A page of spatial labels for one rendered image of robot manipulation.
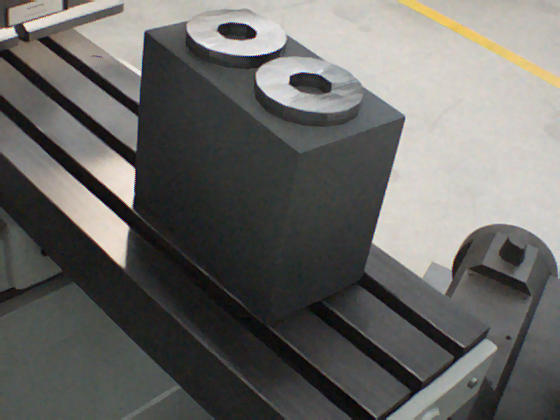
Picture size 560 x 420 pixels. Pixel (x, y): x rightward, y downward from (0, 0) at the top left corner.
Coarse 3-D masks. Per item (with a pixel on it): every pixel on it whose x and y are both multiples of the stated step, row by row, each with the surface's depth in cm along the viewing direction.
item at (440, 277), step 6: (432, 264) 174; (438, 264) 174; (426, 270) 172; (432, 270) 172; (438, 270) 173; (444, 270) 173; (450, 270) 173; (426, 276) 171; (432, 276) 171; (438, 276) 171; (444, 276) 171; (450, 276) 172; (432, 282) 169; (438, 282) 170; (444, 282) 170; (450, 282) 170; (438, 288) 168; (444, 288) 169
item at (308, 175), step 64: (192, 64) 72; (256, 64) 73; (320, 64) 73; (192, 128) 75; (256, 128) 67; (320, 128) 67; (384, 128) 70; (192, 192) 78; (256, 192) 70; (320, 192) 69; (384, 192) 75; (256, 256) 73; (320, 256) 74
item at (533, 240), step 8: (496, 224) 156; (504, 224) 156; (480, 232) 156; (488, 232) 155; (504, 232) 153; (520, 232) 153; (528, 232) 154; (464, 240) 160; (472, 240) 156; (528, 240) 152; (536, 240) 153; (464, 248) 157; (544, 248) 153; (456, 256) 159; (464, 256) 158; (544, 256) 151; (552, 256) 154; (456, 264) 160; (552, 264) 153; (456, 272) 161; (552, 272) 152
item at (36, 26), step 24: (0, 0) 104; (24, 0) 107; (48, 0) 110; (72, 0) 113; (96, 0) 116; (120, 0) 119; (0, 24) 106; (24, 24) 109; (48, 24) 111; (72, 24) 113; (0, 48) 106
